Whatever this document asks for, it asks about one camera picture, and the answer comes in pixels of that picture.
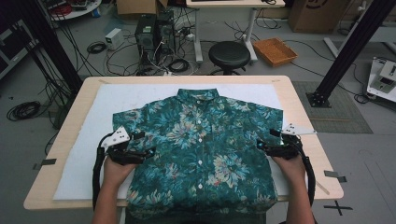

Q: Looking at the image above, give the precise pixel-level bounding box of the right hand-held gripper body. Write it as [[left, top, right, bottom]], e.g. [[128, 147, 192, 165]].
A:
[[266, 123, 318, 160]]

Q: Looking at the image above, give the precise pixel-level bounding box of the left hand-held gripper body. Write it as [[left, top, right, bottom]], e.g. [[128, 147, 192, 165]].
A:
[[101, 125, 147, 166]]

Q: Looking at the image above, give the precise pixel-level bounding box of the teal floral shirt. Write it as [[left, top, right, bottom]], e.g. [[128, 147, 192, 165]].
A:
[[112, 88, 284, 220]]

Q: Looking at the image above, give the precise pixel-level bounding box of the person's right hand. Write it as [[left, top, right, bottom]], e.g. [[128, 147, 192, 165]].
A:
[[272, 155, 307, 185]]

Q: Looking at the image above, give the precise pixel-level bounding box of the person's left hand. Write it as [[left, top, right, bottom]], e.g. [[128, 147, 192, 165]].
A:
[[102, 156, 138, 188]]

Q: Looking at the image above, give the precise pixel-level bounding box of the white table mat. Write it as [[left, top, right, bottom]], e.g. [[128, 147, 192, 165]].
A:
[[52, 82, 291, 201]]

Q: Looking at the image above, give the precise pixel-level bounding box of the grey tape strip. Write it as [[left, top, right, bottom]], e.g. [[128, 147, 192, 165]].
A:
[[32, 158, 58, 171], [323, 170, 347, 184]]

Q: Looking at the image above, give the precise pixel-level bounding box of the grey floor mat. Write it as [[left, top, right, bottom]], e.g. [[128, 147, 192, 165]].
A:
[[292, 81, 374, 134]]

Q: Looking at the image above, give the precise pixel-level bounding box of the orange woven basket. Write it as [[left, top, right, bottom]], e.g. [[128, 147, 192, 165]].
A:
[[252, 37, 299, 68]]

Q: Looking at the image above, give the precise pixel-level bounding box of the black round stool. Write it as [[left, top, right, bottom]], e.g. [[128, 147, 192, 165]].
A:
[[207, 40, 251, 77]]

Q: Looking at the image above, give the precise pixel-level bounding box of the black computer tower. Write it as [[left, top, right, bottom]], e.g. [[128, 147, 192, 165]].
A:
[[155, 10, 177, 63], [134, 14, 157, 66]]

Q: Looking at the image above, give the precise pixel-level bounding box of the small white box device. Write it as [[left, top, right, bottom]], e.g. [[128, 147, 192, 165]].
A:
[[105, 27, 125, 50]]

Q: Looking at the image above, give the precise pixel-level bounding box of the white machine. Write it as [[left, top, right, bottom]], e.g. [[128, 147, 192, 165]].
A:
[[366, 57, 396, 104]]

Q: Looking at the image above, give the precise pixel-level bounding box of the large cardboard box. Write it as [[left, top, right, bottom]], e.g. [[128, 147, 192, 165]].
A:
[[288, 0, 351, 35]]

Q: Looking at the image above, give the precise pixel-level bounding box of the small cardboard box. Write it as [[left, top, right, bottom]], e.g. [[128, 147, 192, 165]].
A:
[[116, 0, 169, 16]]

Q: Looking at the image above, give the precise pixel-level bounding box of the round white table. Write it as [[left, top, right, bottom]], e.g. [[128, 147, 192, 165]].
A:
[[46, 0, 103, 21]]

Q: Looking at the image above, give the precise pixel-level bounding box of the white desk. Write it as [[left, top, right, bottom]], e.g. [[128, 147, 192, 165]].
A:
[[185, 0, 286, 63]]

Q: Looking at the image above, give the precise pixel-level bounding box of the dark equipment rack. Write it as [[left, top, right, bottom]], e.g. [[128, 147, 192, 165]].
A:
[[0, 18, 39, 79]]

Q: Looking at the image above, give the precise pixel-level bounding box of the small coiled black cable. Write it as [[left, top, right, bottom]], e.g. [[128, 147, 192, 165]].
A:
[[86, 41, 107, 55]]

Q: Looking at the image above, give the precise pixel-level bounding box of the large coiled black cable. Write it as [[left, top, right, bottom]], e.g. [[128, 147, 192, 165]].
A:
[[6, 101, 42, 122]]

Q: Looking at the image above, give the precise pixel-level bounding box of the black metal post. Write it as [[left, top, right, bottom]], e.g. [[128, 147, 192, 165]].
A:
[[12, 0, 84, 94], [305, 0, 396, 108]]

